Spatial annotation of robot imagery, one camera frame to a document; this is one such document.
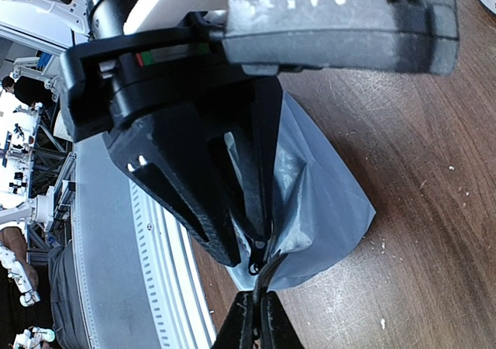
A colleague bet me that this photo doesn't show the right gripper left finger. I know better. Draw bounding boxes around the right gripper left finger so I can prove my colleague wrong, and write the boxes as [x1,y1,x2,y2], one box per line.
[211,292,255,349]

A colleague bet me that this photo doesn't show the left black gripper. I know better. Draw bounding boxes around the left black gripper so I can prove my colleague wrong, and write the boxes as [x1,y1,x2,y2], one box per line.
[60,28,282,267]

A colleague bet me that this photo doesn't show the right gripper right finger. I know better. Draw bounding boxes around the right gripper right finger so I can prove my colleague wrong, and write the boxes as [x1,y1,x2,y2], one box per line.
[259,292,302,349]

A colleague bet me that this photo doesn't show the grey zipper pouch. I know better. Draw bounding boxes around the grey zipper pouch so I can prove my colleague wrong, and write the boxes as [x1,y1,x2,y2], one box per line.
[224,91,377,292]

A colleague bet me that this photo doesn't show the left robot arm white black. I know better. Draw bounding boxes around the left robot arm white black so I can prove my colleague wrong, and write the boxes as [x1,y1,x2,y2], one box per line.
[60,0,283,275]

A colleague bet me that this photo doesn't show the person in background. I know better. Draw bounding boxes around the person in background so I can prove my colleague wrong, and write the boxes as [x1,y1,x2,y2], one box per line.
[1,76,56,345]

